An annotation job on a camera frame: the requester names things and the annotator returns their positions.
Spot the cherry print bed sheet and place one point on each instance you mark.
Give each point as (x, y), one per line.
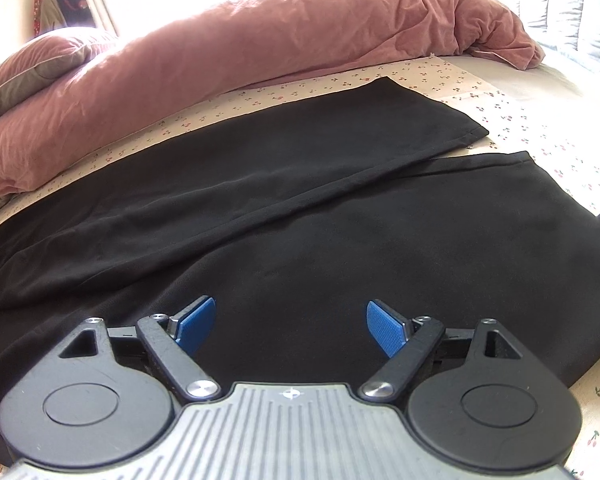
(534, 111)

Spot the black pants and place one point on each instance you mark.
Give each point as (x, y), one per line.
(294, 218)

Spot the pink duvet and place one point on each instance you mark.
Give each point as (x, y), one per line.
(238, 44)

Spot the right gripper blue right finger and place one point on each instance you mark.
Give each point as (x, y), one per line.
(389, 328)

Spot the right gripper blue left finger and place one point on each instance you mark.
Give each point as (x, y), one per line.
(190, 327)

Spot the pink grey pillow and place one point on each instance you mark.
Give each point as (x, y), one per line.
(45, 59)

